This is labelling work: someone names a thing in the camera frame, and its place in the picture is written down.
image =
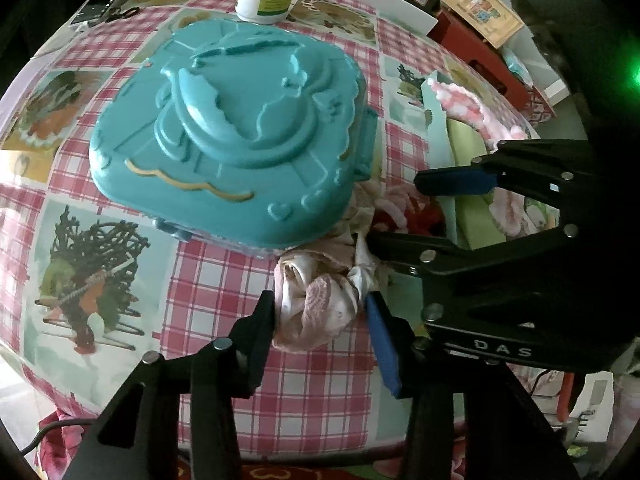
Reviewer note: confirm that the pink white wavy cloth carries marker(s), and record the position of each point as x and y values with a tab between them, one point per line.
465	105

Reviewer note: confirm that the white tray with teal rim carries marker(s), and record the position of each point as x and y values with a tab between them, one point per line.
435	105

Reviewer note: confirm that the teal plastic dolphin box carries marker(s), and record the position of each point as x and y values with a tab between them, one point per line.
225	135

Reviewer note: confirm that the wooden picture sign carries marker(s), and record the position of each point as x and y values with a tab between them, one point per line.
480	10

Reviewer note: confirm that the pink satin cloth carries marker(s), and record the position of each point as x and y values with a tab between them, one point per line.
310	305

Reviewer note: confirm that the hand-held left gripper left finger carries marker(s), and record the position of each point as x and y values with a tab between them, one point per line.
257	340

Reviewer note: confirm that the pale blue tissue pack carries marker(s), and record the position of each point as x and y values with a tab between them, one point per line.
515	62

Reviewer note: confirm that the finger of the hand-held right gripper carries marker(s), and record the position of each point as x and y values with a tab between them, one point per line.
400	247
450	182

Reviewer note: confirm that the red patterned box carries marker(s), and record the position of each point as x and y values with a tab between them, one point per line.
540	105

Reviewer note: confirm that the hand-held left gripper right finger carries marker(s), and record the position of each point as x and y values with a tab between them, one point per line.
385	345

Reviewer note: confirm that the light green cloth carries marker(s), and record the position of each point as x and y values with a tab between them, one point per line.
462	140

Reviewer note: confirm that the red floral cloth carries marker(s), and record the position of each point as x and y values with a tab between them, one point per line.
410	215

